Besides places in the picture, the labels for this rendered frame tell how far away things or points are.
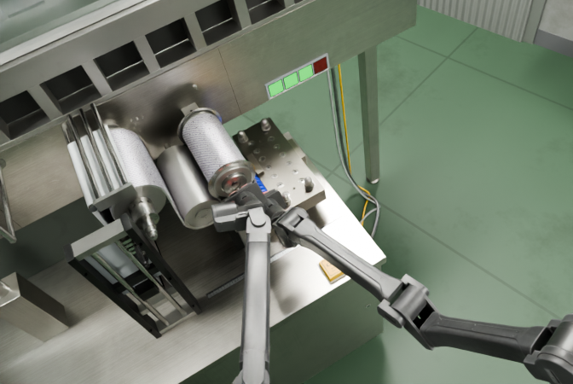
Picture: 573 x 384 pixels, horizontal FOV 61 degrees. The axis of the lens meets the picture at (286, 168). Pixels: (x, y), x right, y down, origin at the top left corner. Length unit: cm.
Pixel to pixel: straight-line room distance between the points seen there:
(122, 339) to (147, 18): 98
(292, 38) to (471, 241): 152
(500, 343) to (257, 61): 108
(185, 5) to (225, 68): 26
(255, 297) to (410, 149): 210
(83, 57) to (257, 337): 86
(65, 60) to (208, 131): 42
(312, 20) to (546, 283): 170
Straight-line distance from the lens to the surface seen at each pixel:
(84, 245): 123
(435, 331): 116
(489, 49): 366
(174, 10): 143
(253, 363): 94
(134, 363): 167
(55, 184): 168
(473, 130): 313
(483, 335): 106
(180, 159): 155
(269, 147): 175
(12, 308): 166
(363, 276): 122
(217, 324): 161
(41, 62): 142
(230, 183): 139
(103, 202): 126
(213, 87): 161
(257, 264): 110
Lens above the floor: 235
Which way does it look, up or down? 52 degrees down
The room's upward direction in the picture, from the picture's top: 16 degrees counter-clockwise
